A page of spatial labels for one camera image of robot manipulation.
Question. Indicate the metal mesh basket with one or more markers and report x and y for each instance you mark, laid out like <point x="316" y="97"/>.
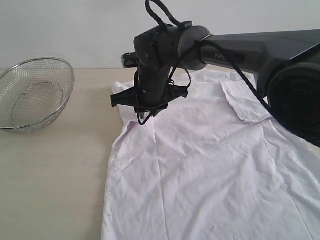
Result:
<point x="34" y="93"/>

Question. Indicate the white t-shirt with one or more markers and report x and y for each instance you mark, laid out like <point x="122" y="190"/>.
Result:
<point x="213" y="166"/>

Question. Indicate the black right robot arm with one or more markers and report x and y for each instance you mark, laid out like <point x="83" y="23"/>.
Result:
<point x="285" y="65"/>

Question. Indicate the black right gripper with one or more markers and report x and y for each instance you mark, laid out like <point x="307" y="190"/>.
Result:
<point x="149" y="97"/>

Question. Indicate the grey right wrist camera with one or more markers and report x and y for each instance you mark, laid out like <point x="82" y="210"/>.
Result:
<point x="129" y="60"/>

